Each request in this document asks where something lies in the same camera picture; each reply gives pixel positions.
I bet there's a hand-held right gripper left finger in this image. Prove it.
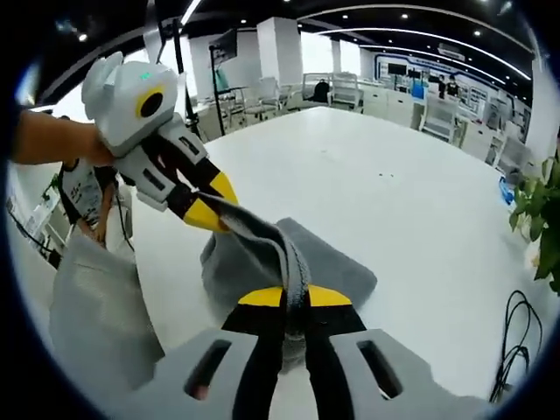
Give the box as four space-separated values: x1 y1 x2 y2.
152 286 288 420

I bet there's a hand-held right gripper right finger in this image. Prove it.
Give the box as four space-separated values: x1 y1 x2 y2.
305 283 487 420

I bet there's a grey towel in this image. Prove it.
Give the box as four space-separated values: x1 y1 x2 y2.
199 194 379 373

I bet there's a white office chair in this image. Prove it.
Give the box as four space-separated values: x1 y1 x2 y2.
256 77 282 117

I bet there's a black monitor on stand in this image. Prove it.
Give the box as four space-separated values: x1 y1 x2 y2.
208 28 241 137

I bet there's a white metal rack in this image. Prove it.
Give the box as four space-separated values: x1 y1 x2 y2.
329 72 365 111

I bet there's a blue packet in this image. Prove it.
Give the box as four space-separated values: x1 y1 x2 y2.
498 176 514 206

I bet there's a green potted plant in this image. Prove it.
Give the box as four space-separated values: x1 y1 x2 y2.
508 156 560 295

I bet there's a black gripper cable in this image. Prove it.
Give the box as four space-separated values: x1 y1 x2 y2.
113 172 136 254

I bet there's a coiled black cable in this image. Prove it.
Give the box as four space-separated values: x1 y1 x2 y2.
488 290 544 404

